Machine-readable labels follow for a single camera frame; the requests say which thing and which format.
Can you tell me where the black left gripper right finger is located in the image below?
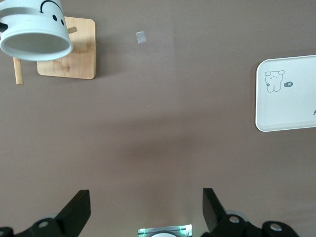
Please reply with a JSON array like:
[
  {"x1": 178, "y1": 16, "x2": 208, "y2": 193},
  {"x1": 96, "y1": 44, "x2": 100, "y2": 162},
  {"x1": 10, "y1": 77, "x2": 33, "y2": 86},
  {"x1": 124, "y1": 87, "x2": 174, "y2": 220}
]
[{"x1": 201, "y1": 188, "x2": 301, "y2": 237}]

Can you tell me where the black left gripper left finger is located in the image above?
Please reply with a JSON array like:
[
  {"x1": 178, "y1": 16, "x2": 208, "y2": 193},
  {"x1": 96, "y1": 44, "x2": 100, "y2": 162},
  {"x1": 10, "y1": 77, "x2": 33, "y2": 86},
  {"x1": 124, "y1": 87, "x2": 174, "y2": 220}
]
[{"x1": 0, "y1": 189, "x2": 91, "y2": 237}]

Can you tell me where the white mug with black handle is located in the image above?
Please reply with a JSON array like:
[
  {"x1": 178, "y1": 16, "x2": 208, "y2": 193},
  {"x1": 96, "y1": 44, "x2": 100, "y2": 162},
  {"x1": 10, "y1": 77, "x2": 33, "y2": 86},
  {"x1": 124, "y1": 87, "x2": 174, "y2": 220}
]
[{"x1": 0, "y1": 0, "x2": 74, "y2": 62}]

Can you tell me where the white tray with bear print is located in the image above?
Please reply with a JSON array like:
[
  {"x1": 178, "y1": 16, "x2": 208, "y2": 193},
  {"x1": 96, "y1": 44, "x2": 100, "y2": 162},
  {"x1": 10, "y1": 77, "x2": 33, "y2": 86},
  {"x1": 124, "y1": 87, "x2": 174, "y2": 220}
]
[{"x1": 255, "y1": 54, "x2": 316, "y2": 132}]

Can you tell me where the wooden mug tree rack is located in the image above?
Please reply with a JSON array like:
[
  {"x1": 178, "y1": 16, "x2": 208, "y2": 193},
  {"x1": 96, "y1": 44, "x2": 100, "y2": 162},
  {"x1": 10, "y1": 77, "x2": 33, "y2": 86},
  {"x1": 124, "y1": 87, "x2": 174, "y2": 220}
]
[{"x1": 13, "y1": 16, "x2": 96, "y2": 85}]

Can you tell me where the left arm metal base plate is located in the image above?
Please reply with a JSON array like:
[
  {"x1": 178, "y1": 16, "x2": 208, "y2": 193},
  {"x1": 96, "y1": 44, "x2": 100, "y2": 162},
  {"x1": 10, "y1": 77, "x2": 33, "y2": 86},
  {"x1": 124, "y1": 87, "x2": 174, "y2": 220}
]
[{"x1": 137, "y1": 224, "x2": 193, "y2": 237}]

